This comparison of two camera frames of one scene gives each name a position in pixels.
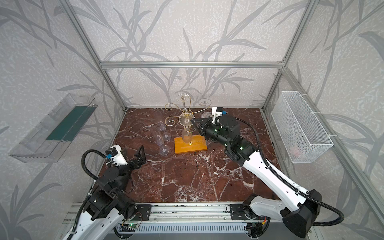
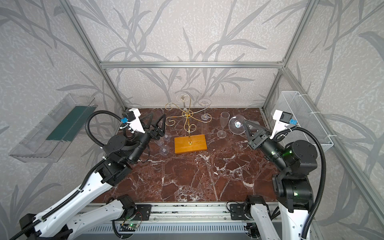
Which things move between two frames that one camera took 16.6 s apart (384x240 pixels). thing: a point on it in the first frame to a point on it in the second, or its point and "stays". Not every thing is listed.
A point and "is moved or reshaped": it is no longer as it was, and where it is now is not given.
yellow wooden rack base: (198, 144) stays
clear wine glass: (204, 102) stays
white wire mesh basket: (302, 136) stays
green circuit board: (130, 227) stays
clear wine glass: (183, 97) stays
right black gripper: (205, 126) to (256, 138)
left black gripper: (135, 161) to (152, 131)
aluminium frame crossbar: (259, 64) stays
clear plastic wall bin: (47, 141) stays
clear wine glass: (206, 114) is moved or reshaped
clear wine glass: (158, 139) stays
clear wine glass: (185, 120) is moved or reshaped
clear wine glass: (158, 116) is moved or reshaped
